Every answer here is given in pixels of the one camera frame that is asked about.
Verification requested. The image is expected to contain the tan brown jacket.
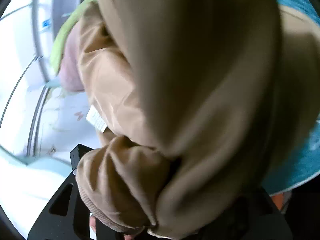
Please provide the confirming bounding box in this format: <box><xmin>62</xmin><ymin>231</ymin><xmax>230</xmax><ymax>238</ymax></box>
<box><xmin>76</xmin><ymin>0</ymin><xmax>319</xmax><ymax>239</ymax></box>

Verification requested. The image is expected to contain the person's left hand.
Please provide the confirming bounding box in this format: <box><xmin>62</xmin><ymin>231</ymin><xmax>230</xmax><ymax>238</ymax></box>
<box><xmin>89</xmin><ymin>215</ymin><xmax>136</xmax><ymax>240</ymax></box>

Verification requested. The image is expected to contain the pink quilt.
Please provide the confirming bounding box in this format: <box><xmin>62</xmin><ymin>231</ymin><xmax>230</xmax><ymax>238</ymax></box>
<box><xmin>59</xmin><ymin>22</ymin><xmax>84</xmax><ymax>92</ymax></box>

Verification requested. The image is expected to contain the green quilt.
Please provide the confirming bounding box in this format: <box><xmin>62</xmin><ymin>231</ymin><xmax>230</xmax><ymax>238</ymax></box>
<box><xmin>50</xmin><ymin>0</ymin><xmax>97</xmax><ymax>75</ymax></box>

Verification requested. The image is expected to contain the teal candy-pattern bed cover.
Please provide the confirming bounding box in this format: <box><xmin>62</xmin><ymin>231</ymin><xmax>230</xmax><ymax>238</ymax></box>
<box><xmin>263</xmin><ymin>0</ymin><xmax>319</xmax><ymax>195</ymax></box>

